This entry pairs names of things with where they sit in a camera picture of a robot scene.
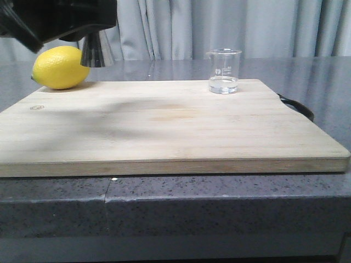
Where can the steel double jigger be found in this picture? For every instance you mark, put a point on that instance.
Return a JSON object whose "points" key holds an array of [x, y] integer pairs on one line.
{"points": [[96, 51]]}

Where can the grey curtain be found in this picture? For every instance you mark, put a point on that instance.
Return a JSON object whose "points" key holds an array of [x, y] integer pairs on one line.
{"points": [[181, 30]]}

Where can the yellow lemon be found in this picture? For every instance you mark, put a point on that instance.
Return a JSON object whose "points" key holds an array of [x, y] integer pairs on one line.
{"points": [[59, 68]]}

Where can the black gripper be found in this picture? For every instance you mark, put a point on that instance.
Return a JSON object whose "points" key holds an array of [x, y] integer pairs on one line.
{"points": [[34, 23]]}

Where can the black board strap handle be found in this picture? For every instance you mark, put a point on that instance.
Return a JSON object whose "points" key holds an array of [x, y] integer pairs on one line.
{"points": [[302, 109]]}

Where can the light wooden cutting board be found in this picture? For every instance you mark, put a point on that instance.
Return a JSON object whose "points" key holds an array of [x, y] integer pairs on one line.
{"points": [[161, 127]]}

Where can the glass measuring beaker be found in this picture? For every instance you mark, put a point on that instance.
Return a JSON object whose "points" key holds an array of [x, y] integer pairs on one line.
{"points": [[224, 73]]}

